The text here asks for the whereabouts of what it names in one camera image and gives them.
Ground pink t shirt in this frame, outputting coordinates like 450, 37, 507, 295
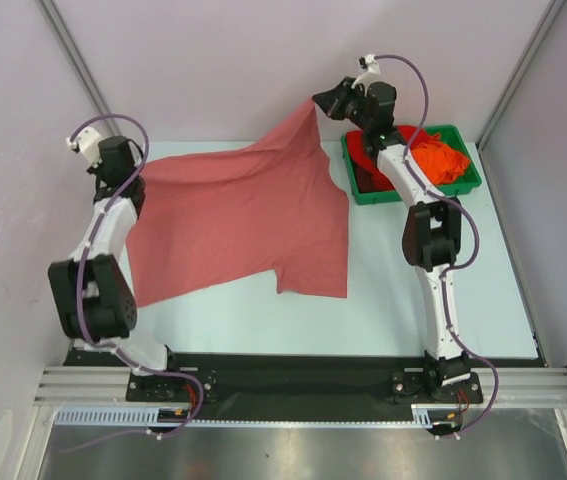
126, 101, 349, 307

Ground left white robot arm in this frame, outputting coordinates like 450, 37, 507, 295
48, 127, 183, 400

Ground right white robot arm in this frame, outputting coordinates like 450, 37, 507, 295
312, 77, 471, 402

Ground red t shirt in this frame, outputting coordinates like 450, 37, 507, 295
345, 125, 436, 192

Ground dark maroon t shirt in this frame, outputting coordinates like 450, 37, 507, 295
354, 164, 378, 193

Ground green plastic bin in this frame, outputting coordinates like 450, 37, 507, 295
341, 125, 482, 206

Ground orange t shirt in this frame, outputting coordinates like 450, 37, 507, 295
410, 134, 470, 186

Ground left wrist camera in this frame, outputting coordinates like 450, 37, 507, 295
66, 127, 104, 166

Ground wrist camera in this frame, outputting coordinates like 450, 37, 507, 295
66, 127, 104, 166
352, 54, 381, 88

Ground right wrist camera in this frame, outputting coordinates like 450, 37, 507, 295
352, 54, 381, 88

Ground aluminium frame rail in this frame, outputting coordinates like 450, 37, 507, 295
34, 366, 567, 409

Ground white cable duct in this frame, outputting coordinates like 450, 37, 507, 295
53, 406, 443, 430

